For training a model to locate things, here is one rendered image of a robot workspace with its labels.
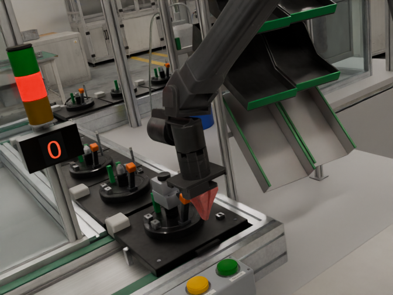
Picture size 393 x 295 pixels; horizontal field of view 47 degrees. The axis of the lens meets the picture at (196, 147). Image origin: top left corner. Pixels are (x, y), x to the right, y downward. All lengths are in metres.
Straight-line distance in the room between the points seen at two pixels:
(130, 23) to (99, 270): 9.26
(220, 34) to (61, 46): 7.66
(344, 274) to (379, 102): 1.46
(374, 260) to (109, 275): 0.57
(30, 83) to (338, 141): 0.77
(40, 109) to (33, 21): 10.56
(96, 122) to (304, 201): 1.20
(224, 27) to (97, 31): 9.25
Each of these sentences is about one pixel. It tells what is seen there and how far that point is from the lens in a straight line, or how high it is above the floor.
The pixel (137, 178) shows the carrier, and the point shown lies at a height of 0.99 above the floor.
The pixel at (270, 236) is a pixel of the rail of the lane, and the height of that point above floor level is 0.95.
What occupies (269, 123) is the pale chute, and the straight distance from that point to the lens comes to 1.16.
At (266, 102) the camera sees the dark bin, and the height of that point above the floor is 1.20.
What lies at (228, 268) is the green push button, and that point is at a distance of 0.87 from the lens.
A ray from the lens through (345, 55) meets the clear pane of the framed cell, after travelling 2.30.
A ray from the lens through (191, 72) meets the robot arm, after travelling 0.76.
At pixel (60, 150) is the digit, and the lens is 0.98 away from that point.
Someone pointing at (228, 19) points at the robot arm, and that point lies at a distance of 0.70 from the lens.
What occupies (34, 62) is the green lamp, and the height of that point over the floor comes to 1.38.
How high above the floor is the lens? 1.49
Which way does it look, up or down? 21 degrees down
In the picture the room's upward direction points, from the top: 10 degrees counter-clockwise
